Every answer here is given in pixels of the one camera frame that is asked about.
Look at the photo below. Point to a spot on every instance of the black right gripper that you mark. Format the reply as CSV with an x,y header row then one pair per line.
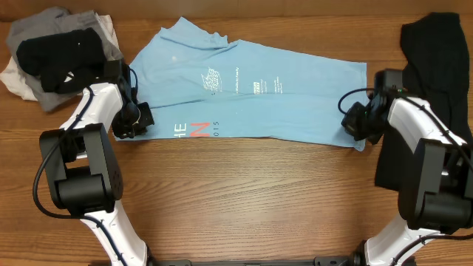
x,y
358,123

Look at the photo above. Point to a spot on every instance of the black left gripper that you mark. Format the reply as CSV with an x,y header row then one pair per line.
x,y
147,120

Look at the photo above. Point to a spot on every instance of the light blue t-shirt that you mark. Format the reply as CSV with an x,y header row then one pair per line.
x,y
200,84

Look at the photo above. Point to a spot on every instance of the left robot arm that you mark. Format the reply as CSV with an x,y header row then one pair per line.
x,y
79,176

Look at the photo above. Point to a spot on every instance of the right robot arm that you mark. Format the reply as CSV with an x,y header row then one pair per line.
x,y
428,166

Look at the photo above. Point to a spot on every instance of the black garment at right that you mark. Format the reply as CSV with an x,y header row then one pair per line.
x,y
437,70

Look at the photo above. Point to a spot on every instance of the grey folded garment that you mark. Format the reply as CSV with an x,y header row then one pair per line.
x,y
51,21

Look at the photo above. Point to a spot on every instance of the white folded garment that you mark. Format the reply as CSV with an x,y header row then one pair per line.
x,y
15,81

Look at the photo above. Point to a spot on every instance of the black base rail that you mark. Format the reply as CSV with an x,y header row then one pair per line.
x,y
251,262

